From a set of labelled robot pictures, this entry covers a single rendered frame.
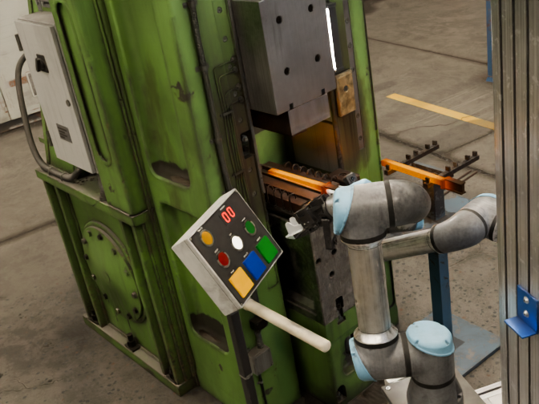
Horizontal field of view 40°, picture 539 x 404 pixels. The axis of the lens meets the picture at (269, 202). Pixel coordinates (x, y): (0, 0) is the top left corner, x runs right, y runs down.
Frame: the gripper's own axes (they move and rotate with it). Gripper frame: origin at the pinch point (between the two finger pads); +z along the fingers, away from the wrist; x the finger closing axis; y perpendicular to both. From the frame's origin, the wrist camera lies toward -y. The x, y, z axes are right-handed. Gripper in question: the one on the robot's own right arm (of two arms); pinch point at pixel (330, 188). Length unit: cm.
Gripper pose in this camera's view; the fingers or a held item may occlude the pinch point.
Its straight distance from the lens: 285.0
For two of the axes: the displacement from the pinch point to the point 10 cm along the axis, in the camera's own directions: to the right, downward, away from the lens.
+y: 1.7, 8.8, 4.4
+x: 7.4, -4.1, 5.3
